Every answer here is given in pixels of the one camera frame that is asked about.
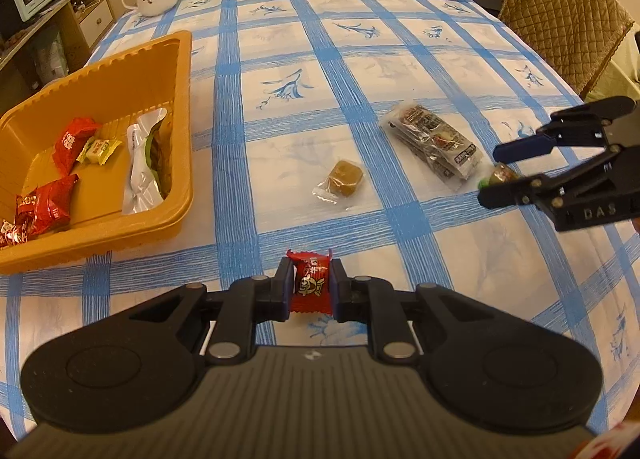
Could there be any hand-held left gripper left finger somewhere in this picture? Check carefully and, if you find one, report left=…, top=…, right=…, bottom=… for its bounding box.
left=127, top=256, right=294, bottom=366

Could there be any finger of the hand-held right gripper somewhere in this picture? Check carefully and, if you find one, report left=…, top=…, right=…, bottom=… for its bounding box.
left=492, top=96, right=638, bottom=164
left=477, top=145, right=632, bottom=210

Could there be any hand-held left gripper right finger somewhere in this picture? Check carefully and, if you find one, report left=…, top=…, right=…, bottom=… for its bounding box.
left=330, top=259, right=493, bottom=366

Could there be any green ended candy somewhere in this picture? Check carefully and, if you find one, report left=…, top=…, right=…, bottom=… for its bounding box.
left=477, top=163, right=518, bottom=190

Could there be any red candy with white figure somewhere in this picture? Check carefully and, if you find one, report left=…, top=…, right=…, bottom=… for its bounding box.
left=286, top=249, right=335, bottom=315

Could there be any silver green snack packet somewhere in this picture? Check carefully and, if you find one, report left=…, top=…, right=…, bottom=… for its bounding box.
left=121, top=108, right=173, bottom=215

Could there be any yellow green candy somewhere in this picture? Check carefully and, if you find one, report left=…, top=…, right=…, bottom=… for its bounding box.
left=77, top=136, right=122, bottom=166

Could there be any red snack packet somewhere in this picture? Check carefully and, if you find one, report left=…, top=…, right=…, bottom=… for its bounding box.
left=51, top=118, right=103, bottom=176

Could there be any orange plastic tray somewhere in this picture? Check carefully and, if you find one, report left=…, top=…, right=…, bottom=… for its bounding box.
left=0, top=30, right=194, bottom=276

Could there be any dark printed snack packet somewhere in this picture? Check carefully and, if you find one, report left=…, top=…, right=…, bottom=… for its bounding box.
left=382, top=103, right=484, bottom=180

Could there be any brown candy in clear wrapper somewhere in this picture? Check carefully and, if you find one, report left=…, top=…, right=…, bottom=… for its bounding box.
left=312, top=159, right=364, bottom=205

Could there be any chair with quilted tan cover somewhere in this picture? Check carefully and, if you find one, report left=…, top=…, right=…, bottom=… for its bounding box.
left=497, top=0, right=636, bottom=97

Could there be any blue checked tablecloth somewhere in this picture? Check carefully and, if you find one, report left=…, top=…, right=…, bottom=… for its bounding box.
left=0, top=0, right=640, bottom=440

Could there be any red twisted-end candy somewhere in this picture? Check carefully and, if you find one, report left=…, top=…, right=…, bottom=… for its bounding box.
left=30, top=173, right=81, bottom=235

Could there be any small red candy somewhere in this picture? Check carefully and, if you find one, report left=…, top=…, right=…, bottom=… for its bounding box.
left=0, top=219, right=23, bottom=249

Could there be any white sack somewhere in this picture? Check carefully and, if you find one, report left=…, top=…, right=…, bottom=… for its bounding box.
left=35, top=32, right=68, bottom=85

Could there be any wooden shelf unit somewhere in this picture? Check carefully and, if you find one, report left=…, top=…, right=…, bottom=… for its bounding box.
left=0, top=0, right=116, bottom=115

